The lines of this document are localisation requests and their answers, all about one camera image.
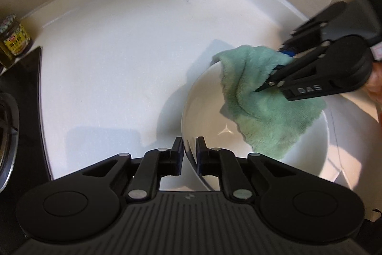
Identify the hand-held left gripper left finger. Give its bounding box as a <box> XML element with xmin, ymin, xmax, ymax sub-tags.
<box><xmin>82</xmin><ymin>137</ymin><xmax>184</xmax><ymax>204</ymax></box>

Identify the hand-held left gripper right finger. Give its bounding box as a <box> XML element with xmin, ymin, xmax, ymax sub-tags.
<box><xmin>195</xmin><ymin>137</ymin><xmax>299</xmax><ymax>204</ymax></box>

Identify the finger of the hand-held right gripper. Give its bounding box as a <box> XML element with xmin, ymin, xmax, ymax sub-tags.
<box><xmin>255</xmin><ymin>40</ymin><xmax>333</xmax><ymax>93</ymax></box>
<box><xmin>278</xmin><ymin>2</ymin><xmax>347</xmax><ymax>58</ymax></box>

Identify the green microfibre cloth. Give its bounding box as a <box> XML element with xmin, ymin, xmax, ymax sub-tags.
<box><xmin>212</xmin><ymin>45</ymin><xmax>328</xmax><ymax>160</ymax></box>

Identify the white ceramic bowl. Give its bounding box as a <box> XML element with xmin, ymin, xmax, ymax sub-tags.
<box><xmin>181</xmin><ymin>59</ymin><xmax>330</xmax><ymax>191</ymax></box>

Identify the person's right hand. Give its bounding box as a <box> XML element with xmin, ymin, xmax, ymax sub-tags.
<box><xmin>366</xmin><ymin>61</ymin><xmax>382</xmax><ymax>125</ymax></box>

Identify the black glass gas stove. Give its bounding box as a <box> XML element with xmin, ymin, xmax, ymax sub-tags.
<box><xmin>0</xmin><ymin>46</ymin><xmax>53</xmax><ymax>255</ymax></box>

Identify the glass jar with yellow label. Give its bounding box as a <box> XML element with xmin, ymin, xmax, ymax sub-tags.
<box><xmin>0</xmin><ymin>14</ymin><xmax>33</xmax><ymax>68</ymax></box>

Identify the metal stove burner ring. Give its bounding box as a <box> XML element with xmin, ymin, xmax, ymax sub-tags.
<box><xmin>0</xmin><ymin>92</ymin><xmax>20</xmax><ymax>193</ymax></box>

